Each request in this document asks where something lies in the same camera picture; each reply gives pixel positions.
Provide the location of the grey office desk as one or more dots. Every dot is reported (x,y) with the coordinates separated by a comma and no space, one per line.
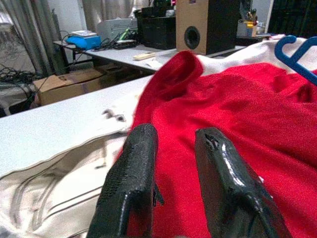
(116,55)

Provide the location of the brown cardboard box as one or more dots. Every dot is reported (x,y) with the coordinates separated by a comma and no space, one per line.
(67,85)

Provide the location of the black storage crate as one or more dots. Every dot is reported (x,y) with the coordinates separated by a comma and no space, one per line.
(158,32)

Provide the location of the wooden speaker box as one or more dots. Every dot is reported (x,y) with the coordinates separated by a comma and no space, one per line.
(198,24)

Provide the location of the white flat device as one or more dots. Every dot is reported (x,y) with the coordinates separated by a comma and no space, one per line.
(83,33)

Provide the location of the white printer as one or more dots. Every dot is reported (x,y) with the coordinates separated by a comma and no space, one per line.
(116,27)

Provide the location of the white paper sheet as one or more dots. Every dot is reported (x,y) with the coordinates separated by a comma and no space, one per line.
(153,64)

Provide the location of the blue electronic device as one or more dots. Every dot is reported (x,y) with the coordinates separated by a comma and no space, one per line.
(84,42)

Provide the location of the grey curtain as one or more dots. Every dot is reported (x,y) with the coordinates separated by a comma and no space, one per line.
(24,37)

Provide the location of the cream zip jacket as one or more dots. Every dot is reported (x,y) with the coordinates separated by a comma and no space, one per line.
(49,198)

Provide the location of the blue plastic hanger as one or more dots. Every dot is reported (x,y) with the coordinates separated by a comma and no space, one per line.
(299,68)

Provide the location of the pen holder cup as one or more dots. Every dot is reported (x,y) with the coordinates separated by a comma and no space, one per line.
(250,22)

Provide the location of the red fleece garment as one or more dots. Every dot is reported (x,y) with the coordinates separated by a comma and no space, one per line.
(247,124)

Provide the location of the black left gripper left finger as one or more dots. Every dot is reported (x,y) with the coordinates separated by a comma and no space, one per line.
(133,173)

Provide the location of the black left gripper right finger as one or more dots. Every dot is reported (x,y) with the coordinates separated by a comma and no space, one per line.
(223,178)

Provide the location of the white remote control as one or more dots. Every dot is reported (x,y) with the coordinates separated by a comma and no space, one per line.
(143,55)

